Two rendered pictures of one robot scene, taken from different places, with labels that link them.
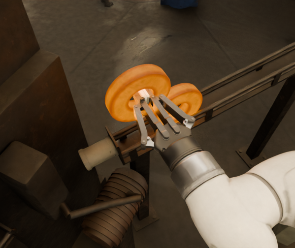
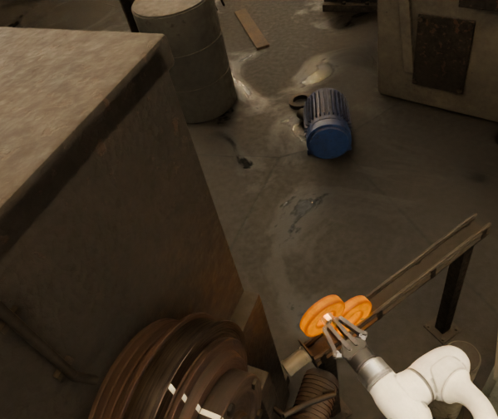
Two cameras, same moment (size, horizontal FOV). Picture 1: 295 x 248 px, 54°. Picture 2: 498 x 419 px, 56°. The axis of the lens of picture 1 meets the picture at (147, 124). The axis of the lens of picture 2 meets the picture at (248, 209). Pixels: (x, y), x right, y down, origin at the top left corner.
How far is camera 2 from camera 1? 0.88 m
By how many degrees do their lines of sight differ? 9
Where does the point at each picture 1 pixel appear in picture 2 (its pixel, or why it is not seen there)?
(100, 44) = (249, 217)
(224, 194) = (392, 385)
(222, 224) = (393, 405)
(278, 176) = (426, 369)
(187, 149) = (365, 357)
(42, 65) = (250, 304)
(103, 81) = (262, 263)
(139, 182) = (331, 380)
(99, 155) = (298, 363)
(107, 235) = not seen: outside the picture
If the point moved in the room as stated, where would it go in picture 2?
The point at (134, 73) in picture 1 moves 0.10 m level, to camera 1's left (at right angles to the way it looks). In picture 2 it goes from (319, 306) to (286, 311)
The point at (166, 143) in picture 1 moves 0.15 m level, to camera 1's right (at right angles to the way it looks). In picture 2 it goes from (350, 354) to (402, 347)
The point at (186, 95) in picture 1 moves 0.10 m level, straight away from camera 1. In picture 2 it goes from (358, 307) to (357, 280)
